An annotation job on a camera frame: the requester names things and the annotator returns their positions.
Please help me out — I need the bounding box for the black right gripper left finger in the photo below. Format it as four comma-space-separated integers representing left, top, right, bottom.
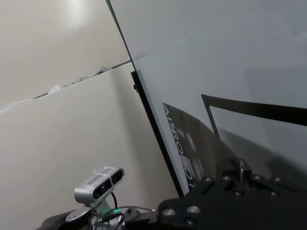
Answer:
157, 159, 241, 230

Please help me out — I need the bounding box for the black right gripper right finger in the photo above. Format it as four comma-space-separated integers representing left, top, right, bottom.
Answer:
232, 167, 307, 230

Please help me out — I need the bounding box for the black robot print poster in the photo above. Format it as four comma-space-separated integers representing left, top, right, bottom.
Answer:
162, 102, 281, 194

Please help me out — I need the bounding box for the black robot torso part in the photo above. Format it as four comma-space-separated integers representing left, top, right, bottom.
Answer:
39, 206, 159, 230

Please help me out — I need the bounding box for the black metal table frame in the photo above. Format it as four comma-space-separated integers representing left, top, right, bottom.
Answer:
130, 69, 190, 197

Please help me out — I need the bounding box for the thin black camera cable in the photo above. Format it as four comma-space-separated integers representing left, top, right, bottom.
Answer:
110, 192, 156, 213

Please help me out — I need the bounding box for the silver stereo depth camera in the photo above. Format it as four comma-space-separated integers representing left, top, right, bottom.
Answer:
73, 165, 126, 208

